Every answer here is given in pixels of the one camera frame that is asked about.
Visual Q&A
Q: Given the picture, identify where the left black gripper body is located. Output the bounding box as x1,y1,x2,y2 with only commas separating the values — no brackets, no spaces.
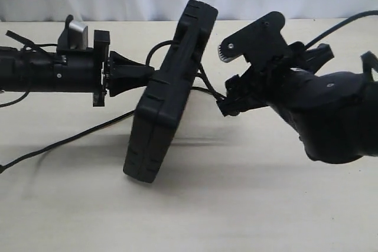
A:
93,30,110,107

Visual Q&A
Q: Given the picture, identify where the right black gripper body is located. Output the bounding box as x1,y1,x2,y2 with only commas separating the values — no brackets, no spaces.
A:
236,42,304,110

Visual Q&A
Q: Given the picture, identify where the black braided rope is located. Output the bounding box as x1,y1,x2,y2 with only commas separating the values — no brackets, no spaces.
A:
0,39,231,175

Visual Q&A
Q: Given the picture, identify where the black plastic carry case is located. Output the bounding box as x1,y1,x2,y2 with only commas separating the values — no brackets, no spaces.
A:
123,0,218,184

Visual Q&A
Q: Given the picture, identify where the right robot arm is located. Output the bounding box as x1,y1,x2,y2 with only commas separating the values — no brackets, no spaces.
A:
218,42,377,165

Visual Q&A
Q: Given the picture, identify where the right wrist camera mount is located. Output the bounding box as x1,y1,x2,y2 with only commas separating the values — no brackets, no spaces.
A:
218,11,290,65

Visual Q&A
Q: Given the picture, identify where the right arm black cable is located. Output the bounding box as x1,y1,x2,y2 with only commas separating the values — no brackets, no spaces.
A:
304,9,378,51

